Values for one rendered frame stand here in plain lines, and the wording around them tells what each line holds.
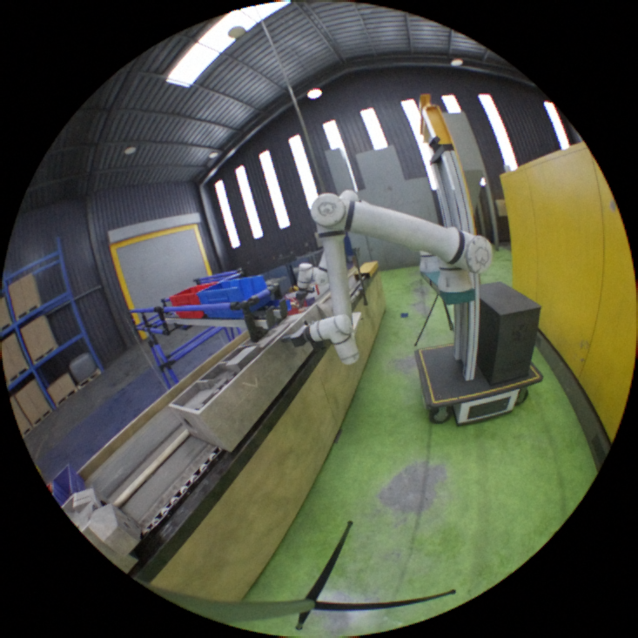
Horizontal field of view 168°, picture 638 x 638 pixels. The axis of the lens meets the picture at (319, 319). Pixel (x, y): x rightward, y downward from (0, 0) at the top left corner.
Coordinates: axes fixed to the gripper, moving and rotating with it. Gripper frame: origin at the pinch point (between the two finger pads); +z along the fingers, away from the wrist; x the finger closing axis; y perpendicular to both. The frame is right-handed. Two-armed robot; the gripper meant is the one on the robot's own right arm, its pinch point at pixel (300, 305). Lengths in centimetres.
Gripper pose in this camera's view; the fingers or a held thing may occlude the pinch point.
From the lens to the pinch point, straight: 170.3
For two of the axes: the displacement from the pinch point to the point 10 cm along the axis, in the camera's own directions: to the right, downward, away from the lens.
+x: -3.9, 4.2, -8.2
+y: -9.1, -3.1, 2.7
